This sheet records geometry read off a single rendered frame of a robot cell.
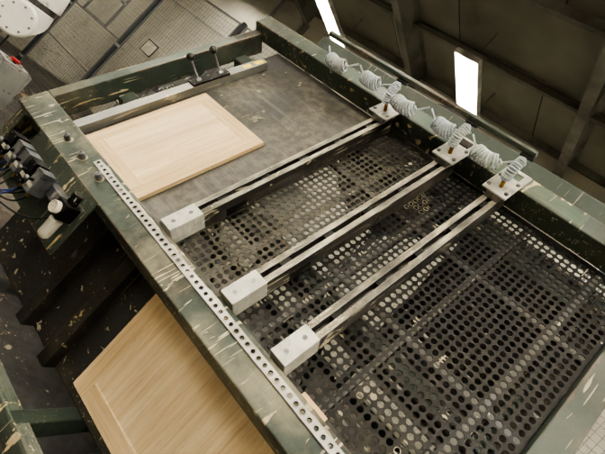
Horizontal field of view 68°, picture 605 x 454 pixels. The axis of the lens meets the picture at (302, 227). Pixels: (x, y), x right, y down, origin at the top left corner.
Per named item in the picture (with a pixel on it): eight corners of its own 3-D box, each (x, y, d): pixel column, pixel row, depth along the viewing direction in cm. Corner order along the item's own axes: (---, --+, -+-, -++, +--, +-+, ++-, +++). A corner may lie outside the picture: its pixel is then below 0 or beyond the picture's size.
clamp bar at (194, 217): (160, 230, 152) (148, 177, 134) (392, 114, 208) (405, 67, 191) (176, 248, 147) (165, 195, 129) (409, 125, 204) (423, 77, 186)
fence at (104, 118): (75, 129, 183) (72, 121, 180) (261, 65, 229) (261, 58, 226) (80, 135, 181) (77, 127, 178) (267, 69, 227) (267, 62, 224)
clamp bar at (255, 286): (218, 299, 136) (212, 249, 118) (452, 154, 192) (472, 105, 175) (237, 322, 131) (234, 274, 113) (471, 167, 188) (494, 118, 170)
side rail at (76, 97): (56, 112, 199) (47, 90, 191) (255, 48, 252) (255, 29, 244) (61, 118, 197) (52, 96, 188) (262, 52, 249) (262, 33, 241)
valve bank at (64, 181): (-37, 158, 162) (9, 109, 162) (0, 174, 174) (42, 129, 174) (12, 243, 139) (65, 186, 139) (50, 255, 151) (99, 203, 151)
